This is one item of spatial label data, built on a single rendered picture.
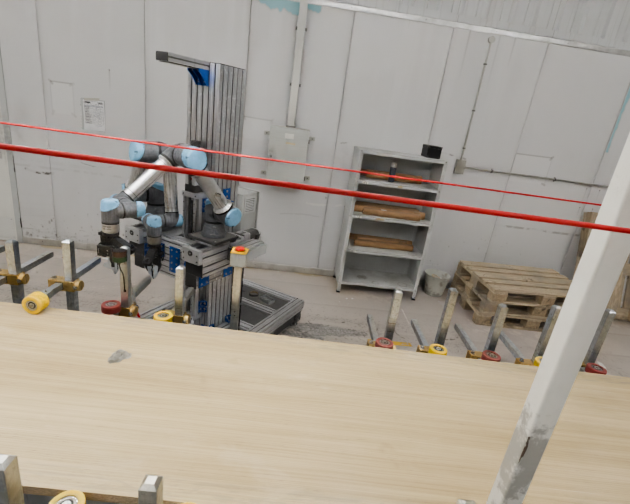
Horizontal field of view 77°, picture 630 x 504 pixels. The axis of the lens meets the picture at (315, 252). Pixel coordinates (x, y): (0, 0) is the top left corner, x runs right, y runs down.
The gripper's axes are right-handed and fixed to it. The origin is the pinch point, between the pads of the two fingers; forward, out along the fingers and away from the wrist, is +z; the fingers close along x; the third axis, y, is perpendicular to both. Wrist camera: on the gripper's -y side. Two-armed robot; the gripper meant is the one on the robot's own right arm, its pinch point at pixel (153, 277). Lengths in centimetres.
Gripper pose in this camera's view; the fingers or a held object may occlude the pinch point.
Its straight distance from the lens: 244.9
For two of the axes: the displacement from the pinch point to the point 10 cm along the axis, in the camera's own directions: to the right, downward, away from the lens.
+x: -9.9, -1.3, -0.4
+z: -1.3, 9.3, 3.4
